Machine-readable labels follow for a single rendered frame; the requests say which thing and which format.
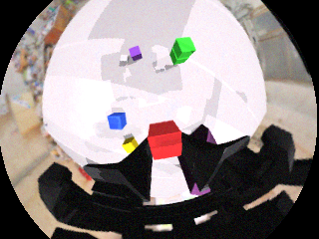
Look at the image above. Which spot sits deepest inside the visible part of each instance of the red block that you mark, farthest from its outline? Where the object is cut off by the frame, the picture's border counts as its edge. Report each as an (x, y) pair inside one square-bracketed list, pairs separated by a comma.
[(164, 139)]

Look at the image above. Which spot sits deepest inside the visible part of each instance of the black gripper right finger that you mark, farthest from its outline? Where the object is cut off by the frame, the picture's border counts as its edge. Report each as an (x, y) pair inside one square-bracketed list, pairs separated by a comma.
[(204, 158)]

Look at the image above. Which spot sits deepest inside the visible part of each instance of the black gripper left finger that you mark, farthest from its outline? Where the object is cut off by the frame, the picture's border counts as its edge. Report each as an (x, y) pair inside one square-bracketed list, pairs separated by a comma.
[(135, 170)]

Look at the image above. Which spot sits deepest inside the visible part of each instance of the blue block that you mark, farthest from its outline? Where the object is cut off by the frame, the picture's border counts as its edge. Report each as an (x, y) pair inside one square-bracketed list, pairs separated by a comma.
[(118, 120)]

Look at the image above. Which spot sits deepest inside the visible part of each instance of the yellow block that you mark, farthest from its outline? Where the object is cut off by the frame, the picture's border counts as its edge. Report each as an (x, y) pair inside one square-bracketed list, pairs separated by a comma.
[(130, 144)]

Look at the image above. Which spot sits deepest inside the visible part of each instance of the small purple block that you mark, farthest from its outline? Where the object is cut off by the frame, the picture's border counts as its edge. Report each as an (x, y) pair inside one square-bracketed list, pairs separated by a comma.
[(135, 53)]

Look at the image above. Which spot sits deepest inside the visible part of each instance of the green block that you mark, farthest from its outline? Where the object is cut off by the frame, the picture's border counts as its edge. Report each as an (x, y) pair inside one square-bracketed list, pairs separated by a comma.
[(183, 47), (175, 60)]

